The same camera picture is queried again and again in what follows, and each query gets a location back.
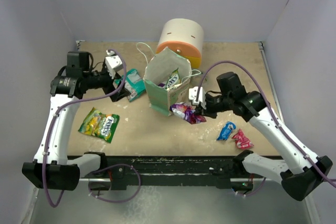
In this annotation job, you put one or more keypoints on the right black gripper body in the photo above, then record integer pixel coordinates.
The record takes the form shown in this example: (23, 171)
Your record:
(217, 104)

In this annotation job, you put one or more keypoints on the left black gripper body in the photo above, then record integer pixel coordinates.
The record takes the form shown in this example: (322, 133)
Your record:
(100, 80)

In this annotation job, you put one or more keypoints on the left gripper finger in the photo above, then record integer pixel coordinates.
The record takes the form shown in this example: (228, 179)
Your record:
(120, 95)
(118, 79)

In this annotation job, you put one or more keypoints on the small blue snack packet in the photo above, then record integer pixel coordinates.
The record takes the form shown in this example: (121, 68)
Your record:
(226, 131)

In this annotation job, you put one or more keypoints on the purple berry candy bag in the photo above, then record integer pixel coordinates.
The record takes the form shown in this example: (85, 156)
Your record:
(187, 113)

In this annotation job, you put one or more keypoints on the small red snack packet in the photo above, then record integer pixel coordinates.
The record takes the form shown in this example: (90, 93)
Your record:
(241, 141)

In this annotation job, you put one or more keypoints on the green Fresh paper bag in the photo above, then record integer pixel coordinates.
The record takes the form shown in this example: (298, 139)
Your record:
(167, 78)

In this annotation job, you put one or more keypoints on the green Foxs candy bag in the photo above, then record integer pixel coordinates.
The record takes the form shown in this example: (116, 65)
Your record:
(174, 79)

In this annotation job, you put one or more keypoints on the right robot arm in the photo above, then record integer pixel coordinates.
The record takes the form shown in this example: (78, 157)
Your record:
(299, 171)

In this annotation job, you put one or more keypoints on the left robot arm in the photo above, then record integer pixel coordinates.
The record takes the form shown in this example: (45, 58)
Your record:
(51, 168)

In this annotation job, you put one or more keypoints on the large green Foxs bag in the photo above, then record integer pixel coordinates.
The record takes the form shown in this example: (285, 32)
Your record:
(100, 125)

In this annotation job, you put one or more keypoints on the teal snack packet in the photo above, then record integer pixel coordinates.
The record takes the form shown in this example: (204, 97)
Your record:
(134, 85)

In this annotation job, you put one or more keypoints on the pastel mini drawer cabinet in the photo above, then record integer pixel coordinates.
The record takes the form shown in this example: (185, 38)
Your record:
(185, 37)

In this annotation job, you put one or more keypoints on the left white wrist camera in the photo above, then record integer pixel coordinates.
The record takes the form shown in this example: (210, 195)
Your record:
(113, 63)

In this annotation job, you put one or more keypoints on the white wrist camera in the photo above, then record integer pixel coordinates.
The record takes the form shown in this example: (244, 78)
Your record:
(196, 96)
(113, 63)

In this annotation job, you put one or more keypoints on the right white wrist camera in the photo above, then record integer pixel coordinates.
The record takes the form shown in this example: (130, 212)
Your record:
(196, 96)

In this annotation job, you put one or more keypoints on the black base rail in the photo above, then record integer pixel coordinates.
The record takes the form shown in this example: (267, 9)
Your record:
(221, 172)

